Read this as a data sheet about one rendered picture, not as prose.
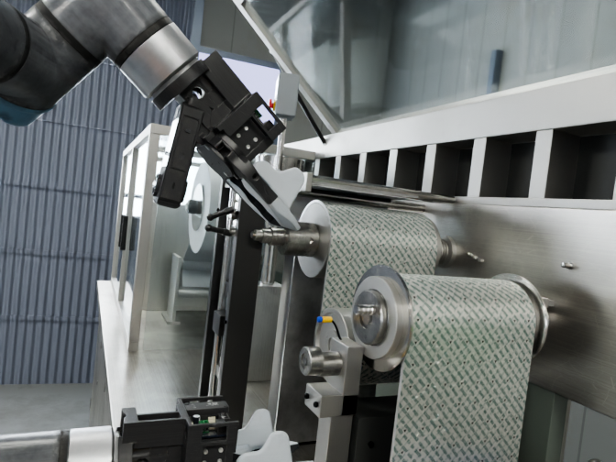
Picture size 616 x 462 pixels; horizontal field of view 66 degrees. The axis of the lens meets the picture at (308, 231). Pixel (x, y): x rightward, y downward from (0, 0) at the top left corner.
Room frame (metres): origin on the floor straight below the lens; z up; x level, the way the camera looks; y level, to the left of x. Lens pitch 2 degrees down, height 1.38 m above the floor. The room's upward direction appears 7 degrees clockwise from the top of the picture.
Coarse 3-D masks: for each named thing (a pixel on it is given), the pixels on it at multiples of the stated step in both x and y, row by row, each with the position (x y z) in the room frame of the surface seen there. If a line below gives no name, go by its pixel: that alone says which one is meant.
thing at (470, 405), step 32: (416, 384) 0.62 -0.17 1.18; (448, 384) 0.64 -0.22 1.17; (480, 384) 0.67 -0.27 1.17; (512, 384) 0.70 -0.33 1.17; (416, 416) 0.62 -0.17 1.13; (448, 416) 0.65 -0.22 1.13; (480, 416) 0.67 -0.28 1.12; (512, 416) 0.70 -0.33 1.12; (416, 448) 0.63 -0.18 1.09; (448, 448) 0.65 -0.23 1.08; (480, 448) 0.68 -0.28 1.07; (512, 448) 0.70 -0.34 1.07
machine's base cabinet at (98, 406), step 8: (96, 344) 2.51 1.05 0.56; (96, 352) 2.42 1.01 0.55; (96, 360) 2.35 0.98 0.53; (96, 368) 2.28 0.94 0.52; (96, 376) 2.22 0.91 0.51; (96, 384) 2.10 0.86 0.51; (104, 384) 1.61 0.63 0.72; (96, 392) 2.09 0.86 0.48; (104, 392) 1.63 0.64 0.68; (96, 400) 2.04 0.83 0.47; (104, 400) 1.60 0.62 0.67; (96, 408) 1.99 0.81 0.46; (104, 408) 1.56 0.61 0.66; (96, 416) 1.93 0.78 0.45; (104, 416) 1.53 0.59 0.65; (96, 424) 1.88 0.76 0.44; (104, 424) 1.50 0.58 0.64
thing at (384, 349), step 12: (372, 276) 0.67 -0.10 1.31; (360, 288) 0.70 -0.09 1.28; (372, 288) 0.67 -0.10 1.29; (384, 288) 0.64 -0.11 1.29; (396, 300) 0.62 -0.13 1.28; (396, 312) 0.61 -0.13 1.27; (396, 324) 0.61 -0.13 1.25; (396, 336) 0.61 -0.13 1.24; (372, 348) 0.65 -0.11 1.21; (384, 348) 0.63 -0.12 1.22
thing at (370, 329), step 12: (360, 300) 0.67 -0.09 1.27; (372, 300) 0.65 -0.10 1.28; (384, 300) 0.64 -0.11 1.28; (384, 312) 0.63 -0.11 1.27; (360, 324) 0.67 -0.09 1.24; (372, 324) 0.64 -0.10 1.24; (384, 324) 0.62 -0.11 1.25; (360, 336) 0.66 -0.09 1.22; (372, 336) 0.64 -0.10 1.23; (384, 336) 0.63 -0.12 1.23
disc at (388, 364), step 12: (384, 276) 0.66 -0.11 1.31; (396, 276) 0.64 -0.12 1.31; (396, 288) 0.63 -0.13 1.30; (408, 300) 0.61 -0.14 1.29; (408, 312) 0.61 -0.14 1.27; (408, 324) 0.60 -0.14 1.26; (408, 336) 0.60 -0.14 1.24; (396, 348) 0.62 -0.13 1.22; (408, 348) 0.60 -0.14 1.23; (372, 360) 0.66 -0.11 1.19; (384, 360) 0.64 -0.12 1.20; (396, 360) 0.62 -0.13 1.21
